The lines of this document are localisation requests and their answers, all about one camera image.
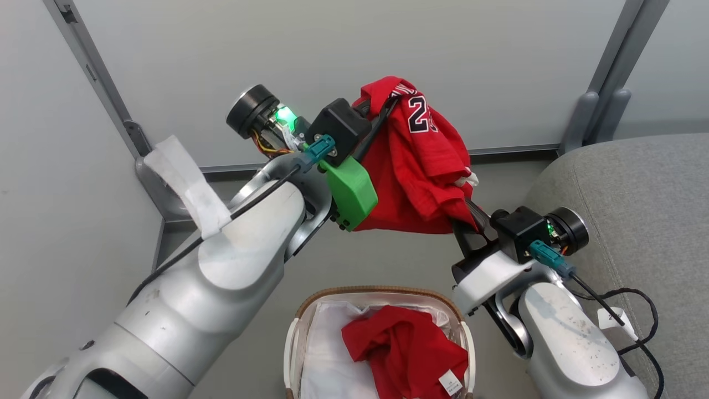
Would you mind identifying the teal right cable connector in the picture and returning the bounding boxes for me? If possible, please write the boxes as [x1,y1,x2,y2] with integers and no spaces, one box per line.
[528,239,577,279]

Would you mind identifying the white basket liner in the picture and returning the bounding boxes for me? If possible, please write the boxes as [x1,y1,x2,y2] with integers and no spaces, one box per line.
[301,298,461,399]

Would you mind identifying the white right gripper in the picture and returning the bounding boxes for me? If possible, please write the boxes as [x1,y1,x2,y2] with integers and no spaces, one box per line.
[451,198,533,315]

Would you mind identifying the red number jersey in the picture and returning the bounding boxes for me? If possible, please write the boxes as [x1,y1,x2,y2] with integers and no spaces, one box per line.
[352,76,479,235]

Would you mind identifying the teal left cable connector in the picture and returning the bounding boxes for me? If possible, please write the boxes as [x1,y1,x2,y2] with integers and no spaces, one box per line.
[301,135,337,168]

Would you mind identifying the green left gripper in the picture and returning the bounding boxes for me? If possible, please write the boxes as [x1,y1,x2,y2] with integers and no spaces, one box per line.
[319,95,400,232]

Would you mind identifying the teal cable connector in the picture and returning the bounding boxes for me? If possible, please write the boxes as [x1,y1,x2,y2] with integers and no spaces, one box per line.
[301,135,337,168]
[528,239,577,279]

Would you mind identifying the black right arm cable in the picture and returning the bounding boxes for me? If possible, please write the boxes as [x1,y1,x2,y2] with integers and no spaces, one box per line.
[569,274,665,399]

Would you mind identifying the grey fabric sofa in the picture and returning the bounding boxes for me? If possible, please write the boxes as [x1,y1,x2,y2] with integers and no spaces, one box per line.
[523,133,709,399]

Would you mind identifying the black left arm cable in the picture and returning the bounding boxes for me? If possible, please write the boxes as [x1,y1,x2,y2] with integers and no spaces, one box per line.
[126,165,304,306]

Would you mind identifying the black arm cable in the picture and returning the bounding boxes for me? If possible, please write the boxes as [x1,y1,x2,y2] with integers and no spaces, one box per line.
[569,274,665,399]
[126,165,304,306]

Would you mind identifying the white cable tag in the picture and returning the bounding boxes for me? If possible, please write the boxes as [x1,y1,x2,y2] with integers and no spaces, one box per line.
[597,306,639,340]

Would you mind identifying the white basket with brown rim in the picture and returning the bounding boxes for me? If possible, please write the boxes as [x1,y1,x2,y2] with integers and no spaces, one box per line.
[284,285,476,399]

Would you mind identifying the plain red garment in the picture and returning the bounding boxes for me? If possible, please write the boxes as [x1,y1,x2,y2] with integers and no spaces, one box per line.
[341,305,469,399]

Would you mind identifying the white cloth strip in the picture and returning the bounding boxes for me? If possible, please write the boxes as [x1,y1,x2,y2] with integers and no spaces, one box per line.
[143,135,233,241]

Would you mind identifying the grey double partition post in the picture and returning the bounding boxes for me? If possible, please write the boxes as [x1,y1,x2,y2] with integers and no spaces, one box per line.
[558,0,672,157]

